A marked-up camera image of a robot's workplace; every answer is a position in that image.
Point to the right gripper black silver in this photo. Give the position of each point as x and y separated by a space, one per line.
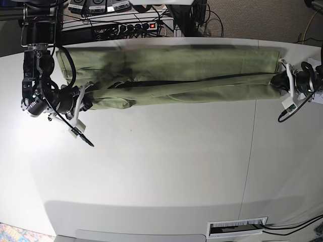
71 102

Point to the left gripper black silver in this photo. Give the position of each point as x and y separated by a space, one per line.
292 81

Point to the green T-shirt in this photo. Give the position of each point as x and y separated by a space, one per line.
168 75

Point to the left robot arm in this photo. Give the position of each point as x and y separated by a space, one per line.
301 84

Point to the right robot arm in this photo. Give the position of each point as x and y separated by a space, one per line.
40 94

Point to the white instruction paper sheet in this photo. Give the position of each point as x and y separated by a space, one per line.
315 83

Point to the black power strip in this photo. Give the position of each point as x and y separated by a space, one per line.
146 27

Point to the grey device boxes with labels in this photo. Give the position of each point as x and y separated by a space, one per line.
98 7

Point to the black table leg column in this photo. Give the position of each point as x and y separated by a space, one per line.
182 18

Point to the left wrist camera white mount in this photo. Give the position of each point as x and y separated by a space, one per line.
292 103

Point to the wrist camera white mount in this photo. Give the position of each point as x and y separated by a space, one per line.
78 125
292 103

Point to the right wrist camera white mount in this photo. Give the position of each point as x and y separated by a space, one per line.
78 125

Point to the white cable grommet tray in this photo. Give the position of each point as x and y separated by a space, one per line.
235 228

